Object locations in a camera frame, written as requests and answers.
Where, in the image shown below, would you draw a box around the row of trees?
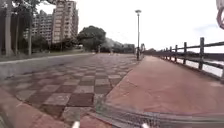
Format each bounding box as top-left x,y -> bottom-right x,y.
0,0 -> 58,57

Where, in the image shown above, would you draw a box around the tall apartment buildings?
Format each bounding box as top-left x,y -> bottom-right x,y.
23,0 -> 80,48

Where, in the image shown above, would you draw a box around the red and grey chequered pavement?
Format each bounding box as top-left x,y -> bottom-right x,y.
0,53 -> 139,126

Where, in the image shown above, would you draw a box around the metal drain grate strip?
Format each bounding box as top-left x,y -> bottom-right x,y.
94,94 -> 224,128

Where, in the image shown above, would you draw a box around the large round dark tree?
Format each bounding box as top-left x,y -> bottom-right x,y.
77,25 -> 107,53

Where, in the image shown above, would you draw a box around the dark wooden post fence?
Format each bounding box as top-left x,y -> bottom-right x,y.
143,37 -> 224,81

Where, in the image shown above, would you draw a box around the grey river water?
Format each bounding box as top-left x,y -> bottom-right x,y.
173,56 -> 224,78

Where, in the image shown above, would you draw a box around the red stone-pattern path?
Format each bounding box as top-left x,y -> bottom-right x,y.
0,54 -> 224,128

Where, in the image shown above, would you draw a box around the street lamp post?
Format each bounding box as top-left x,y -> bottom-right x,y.
134,9 -> 142,62

